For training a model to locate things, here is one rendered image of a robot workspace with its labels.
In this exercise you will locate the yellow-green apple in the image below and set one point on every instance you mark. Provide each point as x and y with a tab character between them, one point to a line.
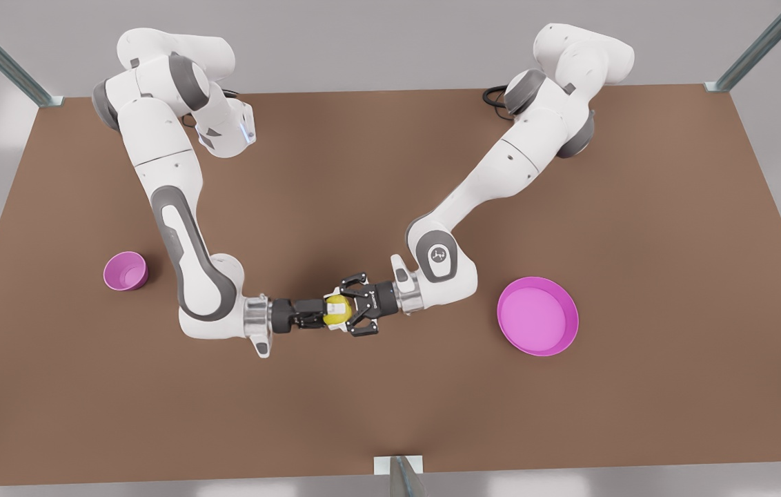
335	310

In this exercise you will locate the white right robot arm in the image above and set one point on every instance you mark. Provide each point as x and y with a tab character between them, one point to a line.
183	241

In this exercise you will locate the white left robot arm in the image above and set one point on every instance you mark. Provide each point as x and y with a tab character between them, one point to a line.
501	166

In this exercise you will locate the pink plate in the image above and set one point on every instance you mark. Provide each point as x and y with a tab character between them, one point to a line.
537	316

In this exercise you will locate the pink bowl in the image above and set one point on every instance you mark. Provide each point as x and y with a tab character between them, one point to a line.
125	270

